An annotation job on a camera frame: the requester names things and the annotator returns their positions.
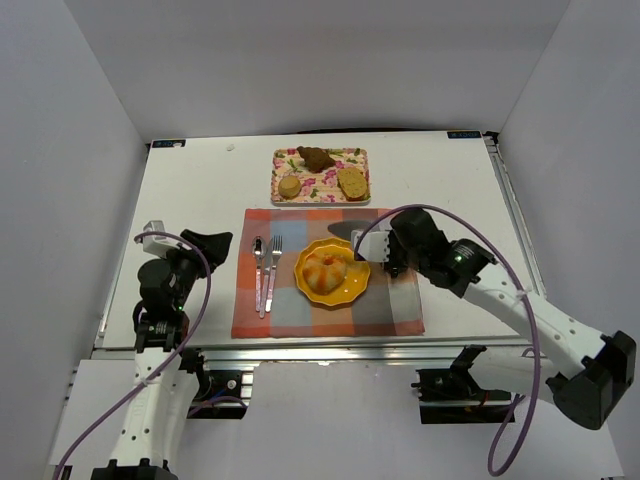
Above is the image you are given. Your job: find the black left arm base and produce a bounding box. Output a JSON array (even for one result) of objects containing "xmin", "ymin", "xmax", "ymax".
[{"xmin": 180, "ymin": 349, "xmax": 253, "ymax": 420}]

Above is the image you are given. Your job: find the orange striped bread roll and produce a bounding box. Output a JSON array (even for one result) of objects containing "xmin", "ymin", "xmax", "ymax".
[{"xmin": 302, "ymin": 253, "xmax": 347, "ymax": 295}]

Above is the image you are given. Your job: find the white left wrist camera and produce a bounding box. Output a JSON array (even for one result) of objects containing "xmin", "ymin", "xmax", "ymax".
[{"xmin": 134, "ymin": 220, "xmax": 179, "ymax": 259}]

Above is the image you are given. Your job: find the steel fork pink handle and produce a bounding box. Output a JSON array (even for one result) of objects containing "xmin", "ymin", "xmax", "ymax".
[{"xmin": 265, "ymin": 235, "xmax": 283, "ymax": 313}]

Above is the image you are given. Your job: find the brown toast slice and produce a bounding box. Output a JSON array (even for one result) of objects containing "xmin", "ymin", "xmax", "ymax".
[{"xmin": 337, "ymin": 167, "xmax": 369, "ymax": 201}]

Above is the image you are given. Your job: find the aluminium table frame rail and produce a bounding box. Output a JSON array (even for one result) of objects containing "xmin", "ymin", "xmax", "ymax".
[{"xmin": 64, "ymin": 130, "xmax": 626, "ymax": 480}]

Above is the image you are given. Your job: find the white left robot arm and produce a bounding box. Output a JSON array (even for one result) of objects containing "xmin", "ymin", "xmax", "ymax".
[{"xmin": 91, "ymin": 221, "xmax": 233, "ymax": 479}]

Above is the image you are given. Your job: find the steel spatula wooden handle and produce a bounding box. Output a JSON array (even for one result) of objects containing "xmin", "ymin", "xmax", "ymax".
[{"xmin": 327, "ymin": 220, "xmax": 369, "ymax": 240}]

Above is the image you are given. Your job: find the brown chocolate croissant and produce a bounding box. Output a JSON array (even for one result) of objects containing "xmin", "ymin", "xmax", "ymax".
[{"xmin": 296, "ymin": 146, "xmax": 335, "ymax": 173}]

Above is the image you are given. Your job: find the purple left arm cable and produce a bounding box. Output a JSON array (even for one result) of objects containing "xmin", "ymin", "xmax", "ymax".
[{"xmin": 52, "ymin": 231, "xmax": 212, "ymax": 480}]

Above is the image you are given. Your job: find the floral rectangular tray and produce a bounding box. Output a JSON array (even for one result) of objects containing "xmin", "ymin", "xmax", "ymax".
[{"xmin": 271, "ymin": 148, "xmax": 371, "ymax": 205}]

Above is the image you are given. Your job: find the steel spoon pink handle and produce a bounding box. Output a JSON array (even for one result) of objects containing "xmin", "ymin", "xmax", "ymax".
[{"xmin": 252, "ymin": 236, "xmax": 266, "ymax": 312}]

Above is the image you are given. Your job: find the left blue corner label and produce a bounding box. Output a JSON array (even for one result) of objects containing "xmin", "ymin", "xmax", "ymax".
[{"xmin": 151, "ymin": 139, "xmax": 186, "ymax": 149}]

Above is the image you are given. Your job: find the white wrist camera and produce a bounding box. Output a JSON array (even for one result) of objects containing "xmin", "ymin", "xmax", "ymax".
[
  {"xmin": 134, "ymin": 220, "xmax": 179, "ymax": 259},
  {"xmin": 351, "ymin": 229, "xmax": 390, "ymax": 263}
]

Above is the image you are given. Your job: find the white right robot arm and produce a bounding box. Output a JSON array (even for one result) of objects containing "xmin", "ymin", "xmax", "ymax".
[{"xmin": 390, "ymin": 205, "xmax": 637, "ymax": 430}]

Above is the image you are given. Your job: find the small round yellow muffin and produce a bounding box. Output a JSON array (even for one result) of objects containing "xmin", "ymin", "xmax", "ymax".
[{"xmin": 278, "ymin": 175, "xmax": 302, "ymax": 199}]

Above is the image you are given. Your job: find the yellow dotted plate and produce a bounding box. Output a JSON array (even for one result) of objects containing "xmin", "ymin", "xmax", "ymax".
[{"xmin": 294, "ymin": 237, "xmax": 371, "ymax": 307}]

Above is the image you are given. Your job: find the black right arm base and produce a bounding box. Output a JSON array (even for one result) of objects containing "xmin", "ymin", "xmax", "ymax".
[{"xmin": 411, "ymin": 345, "xmax": 515, "ymax": 425}]

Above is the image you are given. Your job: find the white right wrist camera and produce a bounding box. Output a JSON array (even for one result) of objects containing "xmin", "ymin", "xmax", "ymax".
[{"xmin": 351, "ymin": 229, "xmax": 390, "ymax": 263}]

